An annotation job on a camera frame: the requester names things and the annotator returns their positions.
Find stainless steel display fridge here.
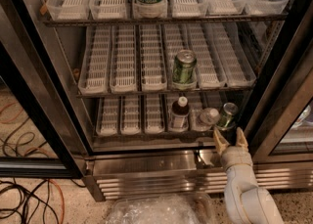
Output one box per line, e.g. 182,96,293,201
10,0,312,201

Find green can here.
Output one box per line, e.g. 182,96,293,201
172,49,197,84
216,103,239,129

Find top wire shelf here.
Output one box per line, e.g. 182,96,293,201
42,13,288,27

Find clear water bottle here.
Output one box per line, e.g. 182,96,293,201
196,108,220,129

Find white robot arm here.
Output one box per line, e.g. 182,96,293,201
213,127,284,224

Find clear plastic bag container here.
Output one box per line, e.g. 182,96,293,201
105,193,217,224

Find wire shelf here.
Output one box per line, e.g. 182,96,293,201
42,13,288,27
76,85,254,99
93,129,235,140

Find bottom wire shelf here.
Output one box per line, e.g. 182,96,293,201
93,129,235,140

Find brown bottle with white cap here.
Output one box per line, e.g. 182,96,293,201
169,96,190,132

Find black and orange floor cables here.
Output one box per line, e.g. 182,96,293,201
0,178,87,224

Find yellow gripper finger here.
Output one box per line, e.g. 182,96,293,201
236,127,248,151
213,128,230,155

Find middle wire shelf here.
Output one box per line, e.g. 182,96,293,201
76,85,254,99

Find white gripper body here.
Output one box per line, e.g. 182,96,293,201
221,146,253,170

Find open glass fridge door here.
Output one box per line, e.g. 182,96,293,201
0,0,90,178

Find right glass fridge door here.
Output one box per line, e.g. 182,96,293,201
246,3,313,163

